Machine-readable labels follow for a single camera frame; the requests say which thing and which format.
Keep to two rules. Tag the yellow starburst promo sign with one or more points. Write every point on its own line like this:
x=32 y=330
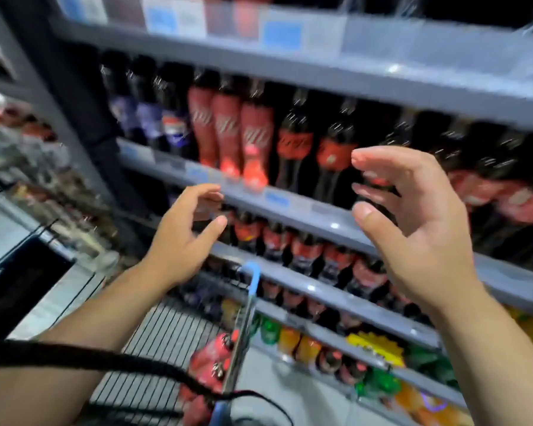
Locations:
x=373 y=348

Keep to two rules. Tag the grey store shelving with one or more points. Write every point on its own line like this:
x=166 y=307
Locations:
x=409 y=71

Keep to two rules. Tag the person's right hand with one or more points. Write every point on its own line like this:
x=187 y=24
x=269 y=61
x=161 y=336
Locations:
x=426 y=244

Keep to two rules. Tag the person's left hand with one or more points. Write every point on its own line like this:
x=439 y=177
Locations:
x=182 y=244

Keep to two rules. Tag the dark cola bottle blue label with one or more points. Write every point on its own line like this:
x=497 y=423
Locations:
x=147 y=111
x=120 y=102
x=175 y=119

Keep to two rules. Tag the person's left forearm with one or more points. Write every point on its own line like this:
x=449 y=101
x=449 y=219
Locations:
x=71 y=350

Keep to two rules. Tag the red cola bottle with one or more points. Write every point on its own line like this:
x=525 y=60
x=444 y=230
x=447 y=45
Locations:
x=258 y=137
x=249 y=17
x=228 y=128
x=204 y=119

